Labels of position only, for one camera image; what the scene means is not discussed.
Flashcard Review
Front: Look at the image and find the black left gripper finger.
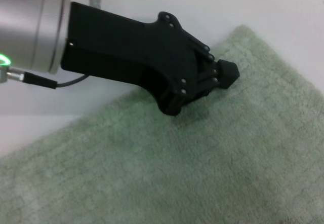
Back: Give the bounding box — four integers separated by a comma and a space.
176, 20, 240, 74
184, 67, 240, 96

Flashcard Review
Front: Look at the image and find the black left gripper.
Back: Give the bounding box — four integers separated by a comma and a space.
60, 2, 205, 116

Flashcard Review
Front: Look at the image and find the left arm connector cable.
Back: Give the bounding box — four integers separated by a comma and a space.
0, 65, 89, 90

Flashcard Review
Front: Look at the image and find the green terry towel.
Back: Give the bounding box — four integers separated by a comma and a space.
0, 25, 324, 224

